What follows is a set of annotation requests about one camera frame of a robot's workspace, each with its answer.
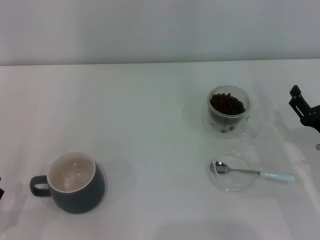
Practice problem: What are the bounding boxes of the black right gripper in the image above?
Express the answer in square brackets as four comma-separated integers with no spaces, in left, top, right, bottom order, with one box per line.
[287,84,320,134]

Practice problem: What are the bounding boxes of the pile of coffee beans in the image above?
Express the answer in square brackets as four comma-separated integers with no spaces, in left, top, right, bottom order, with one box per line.
[209,92,246,118]

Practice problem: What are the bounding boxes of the clear glass saucer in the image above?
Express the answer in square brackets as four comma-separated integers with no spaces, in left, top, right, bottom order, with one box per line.
[206,149,261,194]

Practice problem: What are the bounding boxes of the steel spoon light-blue handle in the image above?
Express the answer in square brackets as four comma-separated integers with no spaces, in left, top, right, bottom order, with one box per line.
[209,160,297,183]

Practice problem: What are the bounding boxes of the dark blue ceramic mug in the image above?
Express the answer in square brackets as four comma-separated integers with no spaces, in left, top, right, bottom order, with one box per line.
[29,151,106,215]

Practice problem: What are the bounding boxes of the double-wall glass cup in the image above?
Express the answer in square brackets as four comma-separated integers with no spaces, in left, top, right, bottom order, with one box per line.
[201,84,260,139]

